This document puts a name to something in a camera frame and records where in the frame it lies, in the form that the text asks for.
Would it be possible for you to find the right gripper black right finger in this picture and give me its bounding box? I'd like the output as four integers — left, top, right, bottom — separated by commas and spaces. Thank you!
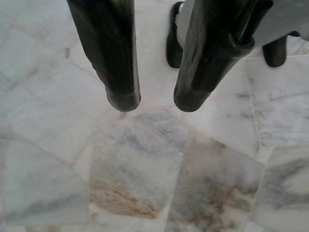
173, 0, 273, 113

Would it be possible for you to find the grey robot leg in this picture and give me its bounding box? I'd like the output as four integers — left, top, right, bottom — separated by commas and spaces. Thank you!
175, 1, 194, 48
251, 0, 309, 42

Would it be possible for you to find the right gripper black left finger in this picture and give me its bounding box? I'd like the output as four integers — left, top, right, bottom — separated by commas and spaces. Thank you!
66, 0, 141, 113

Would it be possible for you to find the black robot foot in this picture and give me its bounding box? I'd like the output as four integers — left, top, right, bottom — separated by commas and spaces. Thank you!
262, 31, 300, 68
166, 1, 185, 68

